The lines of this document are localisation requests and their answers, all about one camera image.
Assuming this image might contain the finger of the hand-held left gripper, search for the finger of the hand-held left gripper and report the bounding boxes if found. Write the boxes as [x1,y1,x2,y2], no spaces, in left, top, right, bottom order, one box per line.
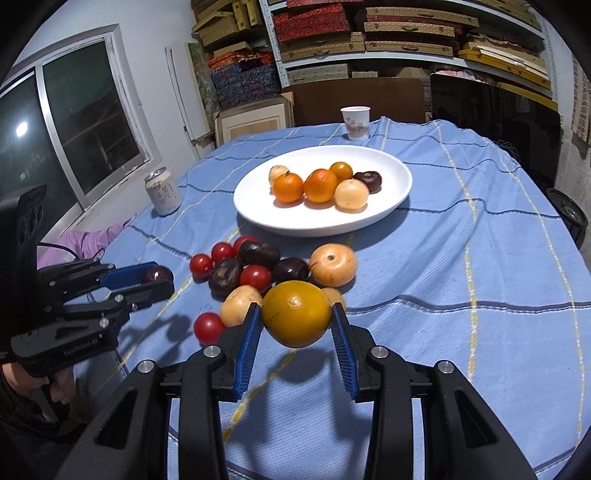
[108,279,175,315]
[99,261,160,290]

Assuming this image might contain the blue striped tablecloth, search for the blue striped tablecloth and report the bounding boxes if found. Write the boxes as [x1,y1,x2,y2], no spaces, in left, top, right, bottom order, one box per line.
[69,116,591,480]

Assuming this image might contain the stacked woven storage boxes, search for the stacked woven storage boxes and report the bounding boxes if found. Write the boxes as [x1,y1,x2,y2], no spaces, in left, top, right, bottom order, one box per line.
[265,0,555,90]

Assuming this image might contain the aluminium sliding window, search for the aluminium sliding window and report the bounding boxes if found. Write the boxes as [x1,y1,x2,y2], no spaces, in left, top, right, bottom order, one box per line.
[0,25,153,241]

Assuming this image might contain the pink cloth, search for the pink cloth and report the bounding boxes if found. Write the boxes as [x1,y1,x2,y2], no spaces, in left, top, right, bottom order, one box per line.
[37,220,134,273]

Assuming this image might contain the white metal shelf rack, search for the white metal shelf rack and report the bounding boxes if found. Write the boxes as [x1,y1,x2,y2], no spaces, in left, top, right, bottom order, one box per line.
[259,0,559,100]

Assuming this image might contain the white paper cup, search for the white paper cup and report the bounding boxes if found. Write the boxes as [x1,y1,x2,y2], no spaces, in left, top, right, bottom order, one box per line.
[340,106,371,140]

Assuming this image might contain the orange mandarin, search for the orange mandarin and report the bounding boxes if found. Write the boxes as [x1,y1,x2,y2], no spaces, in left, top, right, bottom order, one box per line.
[272,171,305,204]
[304,168,339,204]

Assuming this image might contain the white plate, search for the white plate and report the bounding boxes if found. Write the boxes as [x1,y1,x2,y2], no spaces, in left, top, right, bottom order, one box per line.
[233,145,413,238]

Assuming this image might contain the small tan longan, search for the small tan longan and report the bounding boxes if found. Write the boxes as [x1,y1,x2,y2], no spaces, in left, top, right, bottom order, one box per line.
[322,287,347,312]

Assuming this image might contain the hanging bamboo blind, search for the hanging bamboo blind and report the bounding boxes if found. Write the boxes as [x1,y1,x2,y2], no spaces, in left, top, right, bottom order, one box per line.
[570,53,591,148]

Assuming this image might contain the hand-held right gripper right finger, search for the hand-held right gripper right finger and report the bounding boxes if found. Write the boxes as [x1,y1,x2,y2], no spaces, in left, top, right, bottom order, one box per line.
[330,302,539,480]

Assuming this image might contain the black panel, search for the black panel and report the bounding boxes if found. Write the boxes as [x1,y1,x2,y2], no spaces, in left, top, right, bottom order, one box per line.
[428,73,561,185]

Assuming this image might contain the dark purple plum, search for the dark purple plum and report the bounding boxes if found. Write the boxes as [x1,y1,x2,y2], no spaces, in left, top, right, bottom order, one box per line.
[353,170,383,193]
[237,240,281,269]
[143,265,175,285]
[272,257,310,284]
[208,258,243,298]

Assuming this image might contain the brown wooden board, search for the brown wooden board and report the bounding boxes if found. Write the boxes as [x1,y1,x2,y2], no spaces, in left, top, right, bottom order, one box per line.
[283,78,428,127]

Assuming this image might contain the pile of brocade boxes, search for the pile of brocade boxes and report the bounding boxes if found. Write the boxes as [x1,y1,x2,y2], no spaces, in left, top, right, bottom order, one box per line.
[191,0,282,110]

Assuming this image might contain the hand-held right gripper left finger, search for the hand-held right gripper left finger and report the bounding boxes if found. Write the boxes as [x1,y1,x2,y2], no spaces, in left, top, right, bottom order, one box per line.
[55,302,262,480]

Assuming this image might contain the green patterned panel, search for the green patterned panel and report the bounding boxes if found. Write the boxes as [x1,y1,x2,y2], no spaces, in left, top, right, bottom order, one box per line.
[187,43,222,121]

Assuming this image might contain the framed picture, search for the framed picture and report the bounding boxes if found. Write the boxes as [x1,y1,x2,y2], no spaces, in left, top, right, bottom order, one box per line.
[213,91,296,148]

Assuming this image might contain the white drink can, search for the white drink can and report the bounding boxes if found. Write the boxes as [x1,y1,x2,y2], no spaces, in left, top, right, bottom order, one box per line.
[144,167,181,217]

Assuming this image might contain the black cable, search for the black cable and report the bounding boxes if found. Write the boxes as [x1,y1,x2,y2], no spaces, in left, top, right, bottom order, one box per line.
[37,242,109,266]

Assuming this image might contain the person's left hand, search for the person's left hand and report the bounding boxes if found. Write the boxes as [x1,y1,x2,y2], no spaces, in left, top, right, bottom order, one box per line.
[0,362,79,423]

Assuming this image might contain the black round stool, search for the black round stool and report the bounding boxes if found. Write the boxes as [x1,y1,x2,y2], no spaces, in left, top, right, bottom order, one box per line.
[545,187,589,250]

